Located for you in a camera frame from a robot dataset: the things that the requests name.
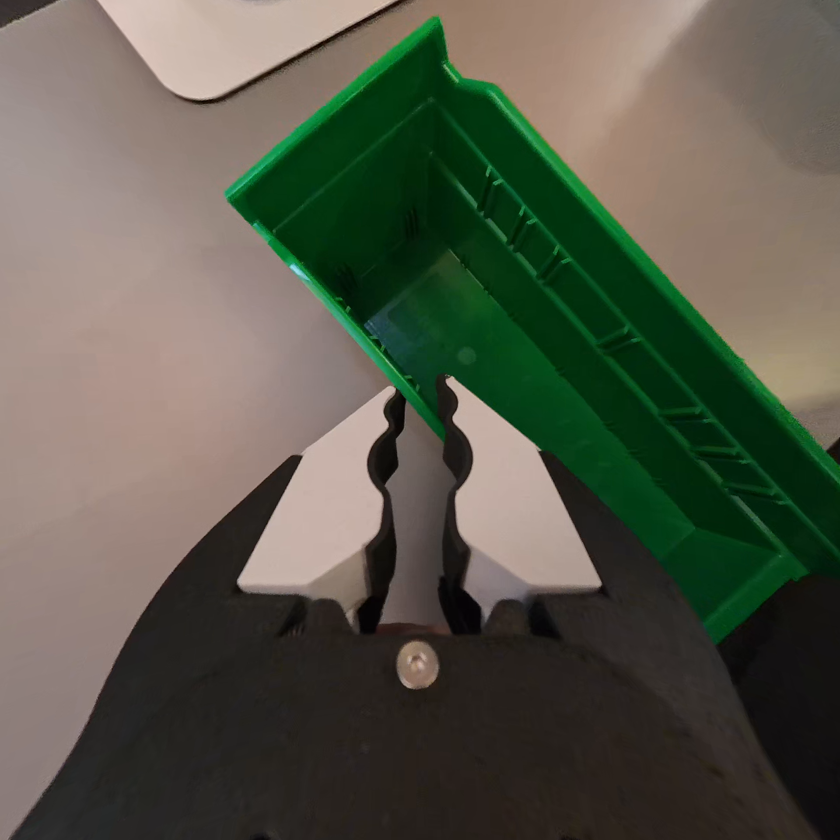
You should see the white rounded board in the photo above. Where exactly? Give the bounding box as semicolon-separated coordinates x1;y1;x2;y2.
97;0;403;102

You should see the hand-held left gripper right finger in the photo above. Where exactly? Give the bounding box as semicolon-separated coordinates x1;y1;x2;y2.
436;374;603;635

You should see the green plastic bin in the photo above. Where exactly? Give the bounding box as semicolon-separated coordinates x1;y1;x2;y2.
224;16;840;644

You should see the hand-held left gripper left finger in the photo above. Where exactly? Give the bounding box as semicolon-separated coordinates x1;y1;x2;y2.
236;386;406;635

